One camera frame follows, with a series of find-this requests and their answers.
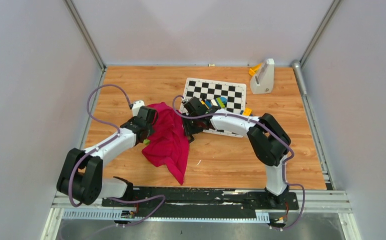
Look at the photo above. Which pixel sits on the magenta red garment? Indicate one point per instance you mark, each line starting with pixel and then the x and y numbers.
pixel 168 144

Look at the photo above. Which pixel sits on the yellow blue toy bricks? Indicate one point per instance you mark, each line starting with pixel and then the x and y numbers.
pixel 247 112

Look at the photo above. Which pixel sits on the yellow toy behind metronome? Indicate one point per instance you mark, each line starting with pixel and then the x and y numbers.
pixel 255 69

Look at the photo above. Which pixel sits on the black white chessboard mat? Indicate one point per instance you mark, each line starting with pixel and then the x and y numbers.
pixel 211 89

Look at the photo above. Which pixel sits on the grey metal pipe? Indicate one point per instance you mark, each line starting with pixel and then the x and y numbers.
pixel 297 69

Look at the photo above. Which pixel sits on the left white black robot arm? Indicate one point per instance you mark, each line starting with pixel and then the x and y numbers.
pixel 81 177

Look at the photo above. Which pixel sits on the white metronome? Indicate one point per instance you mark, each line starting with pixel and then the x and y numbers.
pixel 263 81

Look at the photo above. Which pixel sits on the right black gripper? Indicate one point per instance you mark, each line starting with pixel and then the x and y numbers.
pixel 189 130

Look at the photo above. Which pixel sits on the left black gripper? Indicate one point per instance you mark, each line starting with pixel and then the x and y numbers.
pixel 150 127

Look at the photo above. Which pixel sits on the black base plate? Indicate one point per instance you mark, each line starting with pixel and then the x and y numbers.
pixel 208 203

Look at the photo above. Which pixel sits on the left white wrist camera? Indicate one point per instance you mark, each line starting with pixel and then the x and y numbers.
pixel 136 107

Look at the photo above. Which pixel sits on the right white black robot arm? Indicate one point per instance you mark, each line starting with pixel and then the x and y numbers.
pixel 269 141

